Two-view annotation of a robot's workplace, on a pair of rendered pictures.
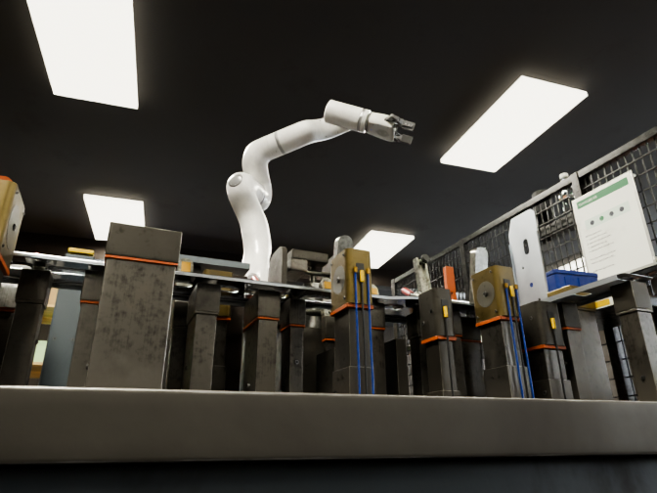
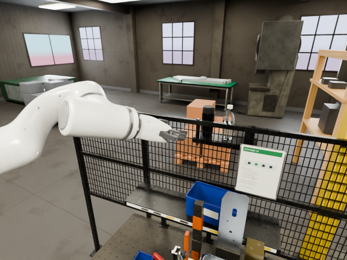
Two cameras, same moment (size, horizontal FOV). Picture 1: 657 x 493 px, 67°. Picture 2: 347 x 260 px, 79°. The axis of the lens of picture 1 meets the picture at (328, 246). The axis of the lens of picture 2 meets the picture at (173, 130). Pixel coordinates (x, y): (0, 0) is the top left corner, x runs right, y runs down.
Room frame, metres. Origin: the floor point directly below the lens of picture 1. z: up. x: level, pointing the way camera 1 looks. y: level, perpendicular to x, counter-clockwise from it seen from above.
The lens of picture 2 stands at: (1.05, 0.12, 1.95)
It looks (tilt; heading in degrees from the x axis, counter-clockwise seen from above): 22 degrees down; 316
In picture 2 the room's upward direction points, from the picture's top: straight up
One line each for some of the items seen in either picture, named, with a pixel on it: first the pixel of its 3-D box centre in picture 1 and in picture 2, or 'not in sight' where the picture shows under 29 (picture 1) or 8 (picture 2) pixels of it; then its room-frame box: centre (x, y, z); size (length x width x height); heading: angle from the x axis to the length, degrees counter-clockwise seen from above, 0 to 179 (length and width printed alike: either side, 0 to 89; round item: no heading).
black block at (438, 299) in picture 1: (444, 357); not in sight; (1.06, -0.24, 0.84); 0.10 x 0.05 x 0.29; 23
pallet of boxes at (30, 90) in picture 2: not in sight; (53, 101); (7.13, -1.37, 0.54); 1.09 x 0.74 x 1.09; 107
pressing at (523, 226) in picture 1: (527, 265); (232, 222); (1.40, -0.60, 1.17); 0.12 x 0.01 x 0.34; 23
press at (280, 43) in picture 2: not in sight; (268, 69); (3.55, -5.91, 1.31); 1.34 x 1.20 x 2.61; 18
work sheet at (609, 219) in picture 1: (611, 230); (258, 171); (1.43, -0.90, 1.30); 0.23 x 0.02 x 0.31; 23
